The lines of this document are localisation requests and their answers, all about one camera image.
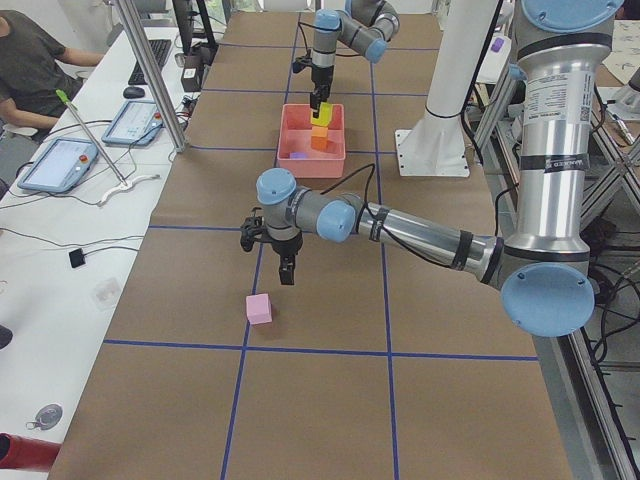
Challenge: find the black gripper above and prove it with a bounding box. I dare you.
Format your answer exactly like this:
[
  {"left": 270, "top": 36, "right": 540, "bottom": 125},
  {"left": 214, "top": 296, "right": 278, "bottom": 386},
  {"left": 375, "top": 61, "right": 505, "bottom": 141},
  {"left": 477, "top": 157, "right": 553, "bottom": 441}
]
[
  {"left": 240, "top": 207, "right": 303, "bottom": 286},
  {"left": 292, "top": 52, "right": 334, "bottom": 110}
]

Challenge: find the yellow foam block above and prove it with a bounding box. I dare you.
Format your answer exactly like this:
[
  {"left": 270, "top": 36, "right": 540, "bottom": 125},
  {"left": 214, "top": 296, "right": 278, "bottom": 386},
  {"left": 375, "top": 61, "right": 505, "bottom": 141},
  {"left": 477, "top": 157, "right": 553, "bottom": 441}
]
[{"left": 310, "top": 102, "right": 333, "bottom": 127}]

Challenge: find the orange foam block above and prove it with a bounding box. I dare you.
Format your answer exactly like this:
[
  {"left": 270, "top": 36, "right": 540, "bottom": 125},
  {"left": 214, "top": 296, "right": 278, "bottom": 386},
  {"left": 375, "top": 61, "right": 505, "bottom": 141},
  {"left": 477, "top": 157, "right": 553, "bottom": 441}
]
[{"left": 310, "top": 125, "right": 329, "bottom": 151}]

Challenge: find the pink foam block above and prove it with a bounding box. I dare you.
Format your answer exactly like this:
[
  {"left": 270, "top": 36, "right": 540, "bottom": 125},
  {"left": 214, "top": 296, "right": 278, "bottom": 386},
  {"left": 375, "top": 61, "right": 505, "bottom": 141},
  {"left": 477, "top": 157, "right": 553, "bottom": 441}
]
[{"left": 245, "top": 293, "right": 273, "bottom": 326}]

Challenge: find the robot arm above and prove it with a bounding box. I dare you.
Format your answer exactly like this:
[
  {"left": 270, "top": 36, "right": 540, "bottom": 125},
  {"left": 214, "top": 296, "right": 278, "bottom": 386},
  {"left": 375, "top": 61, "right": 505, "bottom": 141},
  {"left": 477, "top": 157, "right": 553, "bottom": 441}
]
[
  {"left": 240, "top": 1, "right": 624, "bottom": 337},
  {"left": 292, "top": 1, "right": 400, "bottom": 120}
]

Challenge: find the pink plastic bin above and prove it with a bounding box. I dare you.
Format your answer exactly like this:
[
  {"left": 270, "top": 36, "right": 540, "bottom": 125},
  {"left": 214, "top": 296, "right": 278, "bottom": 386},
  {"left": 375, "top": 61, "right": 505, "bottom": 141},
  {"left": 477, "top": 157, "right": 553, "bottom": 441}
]
[{"left": 277, "top": 104, "right": 346, "bottom": 179}]

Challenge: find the black keyboard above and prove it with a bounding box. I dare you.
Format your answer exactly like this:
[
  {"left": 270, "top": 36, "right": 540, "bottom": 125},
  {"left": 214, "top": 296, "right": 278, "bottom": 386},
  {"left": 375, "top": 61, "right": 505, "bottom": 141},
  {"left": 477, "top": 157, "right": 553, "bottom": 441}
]
[{"left": 127, "top": 39, "right": 173, "bottom": 86}]

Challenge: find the far teach pendant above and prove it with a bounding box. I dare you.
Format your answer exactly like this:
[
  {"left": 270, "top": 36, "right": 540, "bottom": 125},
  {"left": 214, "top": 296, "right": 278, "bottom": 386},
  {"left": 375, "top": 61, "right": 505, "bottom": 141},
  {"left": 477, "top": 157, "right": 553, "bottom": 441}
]
[{"left": 101, "top": 99, "right": 163, "bottom": 147}]

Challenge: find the teach pendant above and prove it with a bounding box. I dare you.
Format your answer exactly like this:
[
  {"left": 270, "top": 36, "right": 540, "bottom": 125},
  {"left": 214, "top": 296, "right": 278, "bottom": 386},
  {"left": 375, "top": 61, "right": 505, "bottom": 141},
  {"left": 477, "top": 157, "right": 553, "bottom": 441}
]
[
  {"left": 18, "top": 138, "right": 98, "bottom": 193},
  {"left": 101, "top": 99, "right": 163, "bottom": 147}
]

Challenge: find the black computer mouse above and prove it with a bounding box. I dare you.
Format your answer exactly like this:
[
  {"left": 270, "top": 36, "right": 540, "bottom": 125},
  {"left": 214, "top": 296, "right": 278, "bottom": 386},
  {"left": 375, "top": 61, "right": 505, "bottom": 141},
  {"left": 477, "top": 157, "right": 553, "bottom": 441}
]
[{"left": 122, "top": 86, "right": 146, "bottom": 99}]

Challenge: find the small black square device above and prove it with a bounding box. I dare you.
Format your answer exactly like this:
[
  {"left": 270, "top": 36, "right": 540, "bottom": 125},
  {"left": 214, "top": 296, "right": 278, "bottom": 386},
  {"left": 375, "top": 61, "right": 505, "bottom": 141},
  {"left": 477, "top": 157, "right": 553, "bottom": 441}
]
[{"left": 68, "top": 248, "right": 86, "bottom": 269}]

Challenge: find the near teach pendant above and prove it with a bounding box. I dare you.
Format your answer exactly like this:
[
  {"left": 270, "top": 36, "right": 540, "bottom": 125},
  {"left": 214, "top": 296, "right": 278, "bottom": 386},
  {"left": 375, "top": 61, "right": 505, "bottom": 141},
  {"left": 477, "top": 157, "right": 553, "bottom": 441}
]
[{"left": 18, "top": 138, "right": 98, "bottom": 193}]

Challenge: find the green tipped metal rod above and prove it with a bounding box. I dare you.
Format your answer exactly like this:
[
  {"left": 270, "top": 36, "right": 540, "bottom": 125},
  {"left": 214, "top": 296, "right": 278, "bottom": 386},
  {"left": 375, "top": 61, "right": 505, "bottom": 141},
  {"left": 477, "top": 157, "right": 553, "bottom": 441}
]
[{"left": 55, "top": 89, "right": 126, "bottom": 185}]

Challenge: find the seated person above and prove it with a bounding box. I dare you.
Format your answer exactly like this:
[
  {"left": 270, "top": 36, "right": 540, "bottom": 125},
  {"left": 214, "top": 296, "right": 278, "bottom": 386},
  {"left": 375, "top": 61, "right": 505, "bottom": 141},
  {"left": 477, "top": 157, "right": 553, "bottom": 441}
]
[{"left": 1, "top": 10, "right": 103, "bottom": 136}]

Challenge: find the red cylinder object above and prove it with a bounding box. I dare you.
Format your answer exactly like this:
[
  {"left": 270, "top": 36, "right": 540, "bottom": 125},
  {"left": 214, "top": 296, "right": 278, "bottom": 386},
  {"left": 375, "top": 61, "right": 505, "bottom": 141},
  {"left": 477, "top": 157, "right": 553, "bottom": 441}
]
[{"left": 1, "top": 433, "right": 61, "bottom": 473}]

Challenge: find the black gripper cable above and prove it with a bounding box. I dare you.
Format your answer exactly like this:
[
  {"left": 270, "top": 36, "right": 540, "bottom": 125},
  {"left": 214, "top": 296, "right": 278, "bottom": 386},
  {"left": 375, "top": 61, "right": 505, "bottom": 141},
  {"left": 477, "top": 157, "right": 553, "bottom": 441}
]
[{"left": 319, "top": 162, "right": 481, "bottom": 271}]

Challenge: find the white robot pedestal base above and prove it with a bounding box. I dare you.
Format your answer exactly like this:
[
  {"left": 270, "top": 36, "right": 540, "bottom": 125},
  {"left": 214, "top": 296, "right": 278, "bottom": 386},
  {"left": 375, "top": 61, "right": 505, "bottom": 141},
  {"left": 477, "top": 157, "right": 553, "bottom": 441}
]
[{"left": 395, "top": 0, "right": 500, "bottom": 178}]

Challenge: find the aluminium frame post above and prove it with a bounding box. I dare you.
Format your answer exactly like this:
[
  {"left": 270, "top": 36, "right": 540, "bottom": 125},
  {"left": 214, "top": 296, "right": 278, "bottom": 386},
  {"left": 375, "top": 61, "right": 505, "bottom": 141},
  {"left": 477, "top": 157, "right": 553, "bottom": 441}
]
[{"left": 113, "top": 0, "right": 186, "bottom": 153}]

